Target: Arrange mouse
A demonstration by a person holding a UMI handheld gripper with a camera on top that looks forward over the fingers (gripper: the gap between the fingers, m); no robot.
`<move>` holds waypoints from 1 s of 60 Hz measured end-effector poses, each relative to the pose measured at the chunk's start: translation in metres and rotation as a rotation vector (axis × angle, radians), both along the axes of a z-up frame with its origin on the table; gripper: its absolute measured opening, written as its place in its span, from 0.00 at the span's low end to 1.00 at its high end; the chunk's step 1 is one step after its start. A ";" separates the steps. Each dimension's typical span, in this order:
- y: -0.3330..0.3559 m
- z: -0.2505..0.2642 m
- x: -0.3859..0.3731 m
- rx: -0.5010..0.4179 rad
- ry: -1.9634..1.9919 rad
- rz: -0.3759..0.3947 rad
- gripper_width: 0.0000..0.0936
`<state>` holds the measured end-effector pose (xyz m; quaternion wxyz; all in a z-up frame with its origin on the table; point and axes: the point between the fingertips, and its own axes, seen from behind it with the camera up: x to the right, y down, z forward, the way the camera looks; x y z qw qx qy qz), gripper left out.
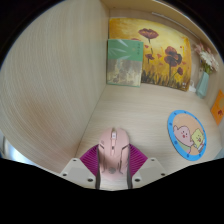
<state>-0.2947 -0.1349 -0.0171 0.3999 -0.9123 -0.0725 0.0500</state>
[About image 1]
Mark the pink and white flower bouquet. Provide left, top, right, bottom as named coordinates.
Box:
left=193, top=41, right=220, bottom=75

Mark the round blue-rimmed cartoon mouse pad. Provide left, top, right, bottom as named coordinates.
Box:
left=166, top=109, right=208, bottom=162

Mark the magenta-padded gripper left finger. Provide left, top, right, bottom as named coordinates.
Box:
left=59, top=143, right=102, bottom=191

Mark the green and beige book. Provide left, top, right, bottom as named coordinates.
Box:
left=106, top=38, right=145, bottom=88

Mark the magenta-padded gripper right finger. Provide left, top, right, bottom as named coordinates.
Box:
left=126, top=143, right=168, bottom=190

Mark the pale teal faceted vase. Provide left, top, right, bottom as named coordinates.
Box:
left=195, top=70, right=211, bottom=99

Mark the white strip light bar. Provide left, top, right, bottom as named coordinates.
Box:
left=151, top=11, right=201, bottom=39

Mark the orange booklet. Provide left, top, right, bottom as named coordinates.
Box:
left=210, top=89, right=224, bottom=126

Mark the yellow poppy painting canvas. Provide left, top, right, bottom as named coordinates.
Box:
left=108, top=17, right=193, bottom=92

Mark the pink computer mouse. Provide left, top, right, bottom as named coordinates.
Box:
left=96, top=127, right=131, bottom=183

